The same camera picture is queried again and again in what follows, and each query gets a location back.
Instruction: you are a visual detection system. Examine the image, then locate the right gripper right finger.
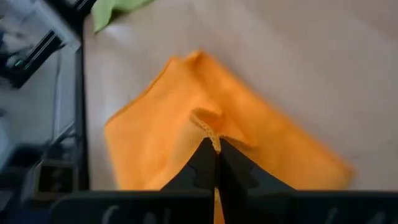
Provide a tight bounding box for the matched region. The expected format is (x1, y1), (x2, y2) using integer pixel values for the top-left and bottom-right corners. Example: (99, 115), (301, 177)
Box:
(219, 138), (398, 224)

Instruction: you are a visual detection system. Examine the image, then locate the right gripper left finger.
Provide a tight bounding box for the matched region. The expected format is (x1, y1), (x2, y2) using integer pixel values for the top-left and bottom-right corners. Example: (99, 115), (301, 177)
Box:
(51, 137), (218, 224)

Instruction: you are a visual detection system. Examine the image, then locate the orange microfiber towel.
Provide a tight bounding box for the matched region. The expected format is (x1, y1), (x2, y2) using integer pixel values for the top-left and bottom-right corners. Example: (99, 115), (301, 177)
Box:
(104, 49), (356, 224)

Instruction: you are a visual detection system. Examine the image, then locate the green microfiber towel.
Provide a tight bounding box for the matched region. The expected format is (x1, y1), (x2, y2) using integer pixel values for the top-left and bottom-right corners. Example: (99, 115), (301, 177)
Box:
(91, 0), (156, 34)

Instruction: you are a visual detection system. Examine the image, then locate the dark square box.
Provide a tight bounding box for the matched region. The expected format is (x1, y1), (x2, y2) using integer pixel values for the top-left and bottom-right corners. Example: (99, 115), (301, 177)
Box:
(33, 159), (79, 200)

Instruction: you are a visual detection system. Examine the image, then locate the black device green light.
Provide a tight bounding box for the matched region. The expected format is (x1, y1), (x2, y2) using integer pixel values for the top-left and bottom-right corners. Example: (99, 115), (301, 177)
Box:
(0, 29), (65, 90)

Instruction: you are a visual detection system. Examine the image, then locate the black aluminium table frame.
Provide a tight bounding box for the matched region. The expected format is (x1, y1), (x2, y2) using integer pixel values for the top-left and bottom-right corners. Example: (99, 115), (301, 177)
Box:
(43, 0), (93, 191)

